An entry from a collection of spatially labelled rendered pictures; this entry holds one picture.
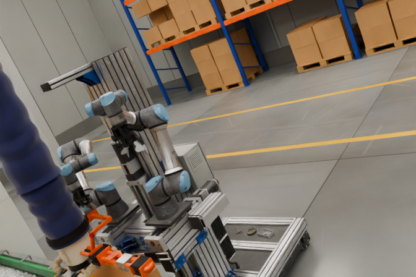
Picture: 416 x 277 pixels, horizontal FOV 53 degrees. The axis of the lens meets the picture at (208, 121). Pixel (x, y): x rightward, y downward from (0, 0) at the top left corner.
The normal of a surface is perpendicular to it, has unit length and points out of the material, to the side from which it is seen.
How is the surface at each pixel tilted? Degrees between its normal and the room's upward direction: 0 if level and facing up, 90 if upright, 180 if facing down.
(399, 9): 90
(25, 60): 90
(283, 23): 90
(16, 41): 90
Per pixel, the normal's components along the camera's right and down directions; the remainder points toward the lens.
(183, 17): -0.57, 0.44
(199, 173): 0.75, -0.15
